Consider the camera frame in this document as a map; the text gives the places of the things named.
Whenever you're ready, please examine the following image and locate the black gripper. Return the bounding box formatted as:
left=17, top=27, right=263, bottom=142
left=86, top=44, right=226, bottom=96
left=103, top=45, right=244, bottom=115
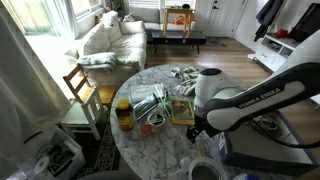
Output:
left=186, top=116, right=209, bottom=143

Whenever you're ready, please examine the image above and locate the yellow picture book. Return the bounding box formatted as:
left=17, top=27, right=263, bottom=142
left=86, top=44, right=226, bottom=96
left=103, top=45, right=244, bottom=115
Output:
left=171, top=99, right=195, bottom=125

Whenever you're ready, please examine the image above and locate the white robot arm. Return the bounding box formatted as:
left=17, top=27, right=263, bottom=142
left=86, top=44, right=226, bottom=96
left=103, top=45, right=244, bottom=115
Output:
left=186, top=30, right=320, bottom=141

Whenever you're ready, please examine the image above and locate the clear tape roll cup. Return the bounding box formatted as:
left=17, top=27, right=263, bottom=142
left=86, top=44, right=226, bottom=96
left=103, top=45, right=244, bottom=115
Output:
left=147, top=113, right=165, bottom=134

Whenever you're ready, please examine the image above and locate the crumpled grey white cloth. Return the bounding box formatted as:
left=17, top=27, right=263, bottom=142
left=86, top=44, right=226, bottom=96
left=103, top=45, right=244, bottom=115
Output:
left=171, top=67, right=199, bottom=96

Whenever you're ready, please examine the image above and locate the red small cup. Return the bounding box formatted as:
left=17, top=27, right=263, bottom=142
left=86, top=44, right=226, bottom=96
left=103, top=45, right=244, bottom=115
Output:
left=139, top=123, right=151, bottom=136

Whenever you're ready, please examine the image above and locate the round tin in box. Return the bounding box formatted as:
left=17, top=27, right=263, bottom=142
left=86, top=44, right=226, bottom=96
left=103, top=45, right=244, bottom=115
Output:
left=258, top=116, right=278, bottom=131

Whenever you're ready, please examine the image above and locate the clear plastic bag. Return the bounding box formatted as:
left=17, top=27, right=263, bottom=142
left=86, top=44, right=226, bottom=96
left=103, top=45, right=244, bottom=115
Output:
left=129, top=84, right=165, bottom=103

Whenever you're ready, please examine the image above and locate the dark blue cardboard box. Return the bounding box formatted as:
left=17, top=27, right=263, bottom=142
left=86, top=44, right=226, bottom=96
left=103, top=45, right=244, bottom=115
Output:
left=217, top=125, right=319, bottom=176

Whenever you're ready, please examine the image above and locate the white bottle blue cap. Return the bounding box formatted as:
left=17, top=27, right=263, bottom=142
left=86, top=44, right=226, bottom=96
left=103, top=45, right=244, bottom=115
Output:
left=232, top=173, right=260, bottom=180

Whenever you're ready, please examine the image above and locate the amber jar yellow lid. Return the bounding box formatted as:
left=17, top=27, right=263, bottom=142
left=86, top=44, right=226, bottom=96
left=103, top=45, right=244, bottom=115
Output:
left=115, top=99, right=133, bottom=131

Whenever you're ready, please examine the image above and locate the black coffee table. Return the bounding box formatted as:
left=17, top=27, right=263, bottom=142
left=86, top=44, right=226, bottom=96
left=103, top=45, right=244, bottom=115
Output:
left=151, top=31, right=207, bottom=53

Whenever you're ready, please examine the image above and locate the wooden stool on table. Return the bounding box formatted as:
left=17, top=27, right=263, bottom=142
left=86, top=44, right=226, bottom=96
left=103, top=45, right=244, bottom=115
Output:
left=162, top=8, right=193, bottom=38

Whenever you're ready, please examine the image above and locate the folded grey blanket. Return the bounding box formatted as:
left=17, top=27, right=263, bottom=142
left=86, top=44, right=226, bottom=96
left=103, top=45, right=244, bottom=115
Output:
left=77, top=52, right=116, bottom=71

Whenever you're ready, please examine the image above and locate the white sofa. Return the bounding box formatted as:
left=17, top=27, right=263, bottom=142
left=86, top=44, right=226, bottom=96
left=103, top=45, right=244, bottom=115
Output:
left=64, top=6, right=198, bottom=88

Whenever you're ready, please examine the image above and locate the white small chair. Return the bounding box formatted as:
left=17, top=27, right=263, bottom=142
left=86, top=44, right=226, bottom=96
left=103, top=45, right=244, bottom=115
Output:
left=61, top=88, right=104, bottom=141

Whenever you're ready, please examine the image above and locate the hanging dark jacket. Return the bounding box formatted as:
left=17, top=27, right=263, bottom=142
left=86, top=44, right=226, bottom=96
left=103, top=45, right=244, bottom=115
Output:
left=254, top=0, right=284, bottom=42

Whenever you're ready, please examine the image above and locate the wooden chair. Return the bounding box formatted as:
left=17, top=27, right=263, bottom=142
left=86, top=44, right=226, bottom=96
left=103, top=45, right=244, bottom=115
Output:
left=63, top=64, right=116, bottom=106

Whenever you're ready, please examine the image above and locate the clear plastic storage bin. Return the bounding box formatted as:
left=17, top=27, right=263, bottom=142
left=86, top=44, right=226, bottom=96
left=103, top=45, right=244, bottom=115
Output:
left=15, top=126, right=86, bottom=180

